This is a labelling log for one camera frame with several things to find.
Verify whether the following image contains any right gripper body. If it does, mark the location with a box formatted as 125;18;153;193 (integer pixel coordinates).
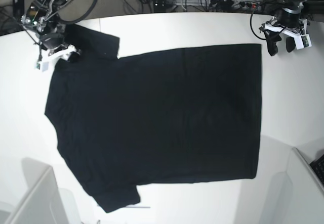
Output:
37;30;76;62

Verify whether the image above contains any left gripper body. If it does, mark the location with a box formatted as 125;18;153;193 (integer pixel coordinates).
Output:
259;17;308;39

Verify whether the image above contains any black T-shirt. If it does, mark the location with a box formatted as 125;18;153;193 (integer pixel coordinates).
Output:
45;25;262;213

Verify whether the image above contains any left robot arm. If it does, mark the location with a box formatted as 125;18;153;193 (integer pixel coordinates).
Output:
249;0;312;56

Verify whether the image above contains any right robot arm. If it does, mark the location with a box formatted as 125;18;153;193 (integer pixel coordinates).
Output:
20;0;98;70

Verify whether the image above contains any white power strip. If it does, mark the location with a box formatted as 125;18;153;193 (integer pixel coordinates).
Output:
169;0;261;12

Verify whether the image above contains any black keyboard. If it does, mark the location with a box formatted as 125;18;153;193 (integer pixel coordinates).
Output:
310;155;324;184

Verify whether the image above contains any white partition panel left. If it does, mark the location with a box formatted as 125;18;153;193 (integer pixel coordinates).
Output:
1;157;81;223

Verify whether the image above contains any white partition panel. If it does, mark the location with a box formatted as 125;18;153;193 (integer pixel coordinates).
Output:
268;147;324;224
1;157;81;223

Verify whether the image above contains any white partition panel right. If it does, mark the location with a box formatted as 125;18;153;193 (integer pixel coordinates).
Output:
268;147;324;224

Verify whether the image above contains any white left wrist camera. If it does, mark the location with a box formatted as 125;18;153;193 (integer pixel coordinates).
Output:
295;34;312;50

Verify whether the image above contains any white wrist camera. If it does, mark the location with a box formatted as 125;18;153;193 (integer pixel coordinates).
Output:
295;34;312;50
35;61;51;72

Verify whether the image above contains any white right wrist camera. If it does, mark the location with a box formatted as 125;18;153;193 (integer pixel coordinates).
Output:
35;61;51;72

